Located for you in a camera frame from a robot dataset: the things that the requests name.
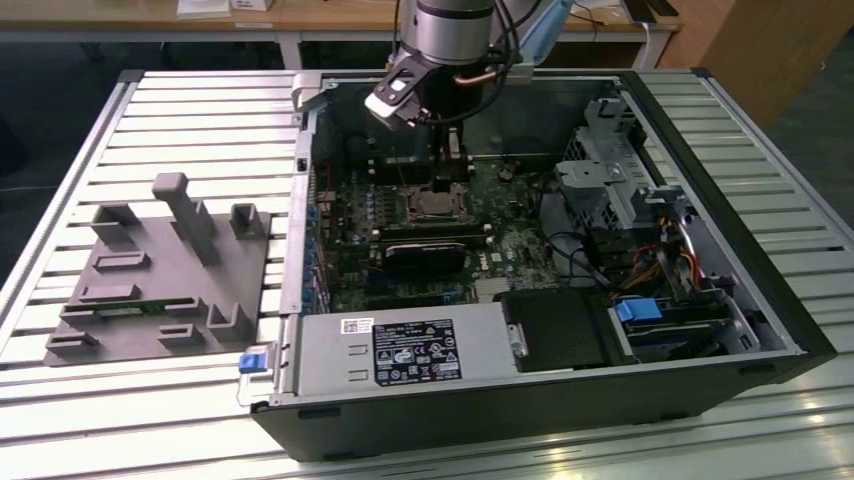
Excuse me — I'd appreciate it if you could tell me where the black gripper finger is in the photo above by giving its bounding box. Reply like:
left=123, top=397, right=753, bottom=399
left=430, top=127, right=477, bottom=194

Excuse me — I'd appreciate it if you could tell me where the wooden cabinet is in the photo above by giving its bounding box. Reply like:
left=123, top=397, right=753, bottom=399
left=657, top=0, right=854, bottom=130

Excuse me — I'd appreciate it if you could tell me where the black PC case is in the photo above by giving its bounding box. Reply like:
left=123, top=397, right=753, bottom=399
left=247, top=67, right=841, bottom=464

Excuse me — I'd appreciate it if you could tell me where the metal drive cage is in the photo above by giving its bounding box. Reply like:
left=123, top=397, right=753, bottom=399
left=553, top=97, right=689, bottom=231

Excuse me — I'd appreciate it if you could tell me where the wooden desk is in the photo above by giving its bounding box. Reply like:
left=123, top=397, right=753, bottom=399
left=0, top=0, right=684, bottom=71

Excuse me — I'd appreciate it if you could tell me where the CPU socket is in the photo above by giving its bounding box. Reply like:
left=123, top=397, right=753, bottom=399
left=398, top=184, right=477, bottom=225

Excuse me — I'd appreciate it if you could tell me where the grey parts rack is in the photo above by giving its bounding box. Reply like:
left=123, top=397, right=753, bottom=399
left=41, top=172, right=275, bottom=369

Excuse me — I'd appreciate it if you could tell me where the silver power supply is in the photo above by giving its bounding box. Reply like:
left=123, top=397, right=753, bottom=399
left=270, top=302, right=529, bottom=406

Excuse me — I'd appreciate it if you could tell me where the coloured wire bundle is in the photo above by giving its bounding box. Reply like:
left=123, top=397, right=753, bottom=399
left=617, top=239, right=709, bottom=296

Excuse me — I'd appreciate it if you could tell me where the green motherboard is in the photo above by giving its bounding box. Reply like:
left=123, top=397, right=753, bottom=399
left=303, top=154, right=569, bottom=314

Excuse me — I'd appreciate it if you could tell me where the silver chipset heat sink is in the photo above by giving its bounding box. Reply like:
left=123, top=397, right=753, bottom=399
left=474, top=278, right=513, bottom=301

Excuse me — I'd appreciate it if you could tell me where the silver CPU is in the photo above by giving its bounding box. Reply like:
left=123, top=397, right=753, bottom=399
left=414, top=192, right=457, bottom=215

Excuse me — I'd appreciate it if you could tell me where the black graphics card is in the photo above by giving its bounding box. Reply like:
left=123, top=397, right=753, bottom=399
left=381, top=241, right=469, bottom=281

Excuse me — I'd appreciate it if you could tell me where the metal socket cover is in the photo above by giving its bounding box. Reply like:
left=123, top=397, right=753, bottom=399
left=400, top=184, right=474, bottom=224

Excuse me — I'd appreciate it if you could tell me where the long black cable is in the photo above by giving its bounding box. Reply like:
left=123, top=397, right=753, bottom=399
left=544, top=230, right=613, bottom=290

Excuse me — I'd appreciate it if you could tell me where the black flat device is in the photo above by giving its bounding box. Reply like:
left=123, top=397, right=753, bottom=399
left=624, top=0, right=682, bottom=25

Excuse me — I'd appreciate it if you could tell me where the hard disk in blue carrier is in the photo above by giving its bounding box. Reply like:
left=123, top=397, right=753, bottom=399
left=613, top=298, right=736, bottom=364

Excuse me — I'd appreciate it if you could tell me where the black plastic drive box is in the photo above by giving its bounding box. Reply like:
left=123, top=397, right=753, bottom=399
left=497, top=288, right=640, bottom=374

